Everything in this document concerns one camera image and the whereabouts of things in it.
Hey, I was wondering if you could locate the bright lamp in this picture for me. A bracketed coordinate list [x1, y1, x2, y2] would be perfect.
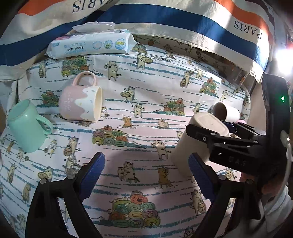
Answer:
[275, 48, 292, 77]

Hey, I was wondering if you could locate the cat print bed sheet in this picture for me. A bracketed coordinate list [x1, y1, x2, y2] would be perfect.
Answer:
[1, 44, 250, 237]

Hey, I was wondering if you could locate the mint green plastic cup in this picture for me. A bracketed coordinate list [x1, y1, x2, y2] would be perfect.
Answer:
[7, 99, 53, 153]

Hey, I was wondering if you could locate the pink and white mug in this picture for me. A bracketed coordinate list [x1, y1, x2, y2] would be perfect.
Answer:
[59, 71, 103, 122]

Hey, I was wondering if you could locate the beige square plastic cup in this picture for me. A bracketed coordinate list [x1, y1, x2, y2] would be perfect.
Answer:
[170, 112, 229, 178]

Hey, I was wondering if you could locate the white mug dark interior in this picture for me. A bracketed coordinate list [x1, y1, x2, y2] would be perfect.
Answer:
[212, 102, 240, 122]

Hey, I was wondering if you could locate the person's right hand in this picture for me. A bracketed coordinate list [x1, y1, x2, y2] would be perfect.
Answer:
[239, 172, 283, 197]

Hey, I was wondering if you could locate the striped Paris blanket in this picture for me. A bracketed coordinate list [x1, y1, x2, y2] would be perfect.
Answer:
[1, 1, 275, 81]

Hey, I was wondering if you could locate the baby wipes pack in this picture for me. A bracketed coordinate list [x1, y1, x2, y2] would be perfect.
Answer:
[46, 21, 138, 60]

